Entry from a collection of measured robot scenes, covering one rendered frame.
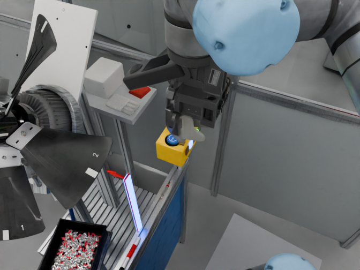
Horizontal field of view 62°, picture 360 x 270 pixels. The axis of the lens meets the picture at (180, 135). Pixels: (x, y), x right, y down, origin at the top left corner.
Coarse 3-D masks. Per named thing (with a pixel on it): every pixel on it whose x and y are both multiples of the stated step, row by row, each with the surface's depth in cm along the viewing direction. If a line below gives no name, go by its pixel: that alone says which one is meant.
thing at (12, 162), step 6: (0, 150) 92; (6, 150) 92; (12, 150) 93; (18, 150) 94; (0, 156) 92; (6, 156) 93; (18, 156) 94; (0, 162) 92; (6, 162) 93; (12, 162) 94; (18, 162) 94
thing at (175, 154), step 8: (160, 136) 103; (160, 144) 101; (168, 144) 101; (176, 144) 101; (184, 144) 101; (160, 152) 104; (168, 152) 102; (176, 152) 100; (184, 152) 102; (168, 160) 106; (176, 160) 104; (184, 160) 105
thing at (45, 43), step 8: (40, 16) 85; (40, 24) 83; (48, 24) 79; (40, 32) 82; (48, 32) 78; (40, 40) 79; (48, 40) 76; (32, 48) 82; (40, 48) 78; (48, 48) 76; (32, 56) 80; (40, 56) 77; (48, 56) 75; (24, 64) 84; (32, 64) 79; (24, 72) 81; (32, 72) 78; (24, 80) 80; (16, 88) 82
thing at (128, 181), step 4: (128, 180) 79; (128, 184) 80; (128, 188) 81; (132, 188) 84; (132, 192) 85; (132, 196) 86; (132, 200) 87; (132, 204) 88; (136, 204) 91; (136, 208) 92; (136, 212) 93; (136, 216) 95; (136, 220) 96; (140, 220) 100; (140, 224) 102; (140, 228) 103
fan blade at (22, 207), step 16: (0, 176) 92; (16, 176) 94; (0, 192) 92; (16, 192) 94; (32, 192) 96; (0, 208) 92; (16, 208) 94; (32, 208) 96; (0, 224) 93; (16, 224) 94; (32, 224) 96; (0, 240) 94
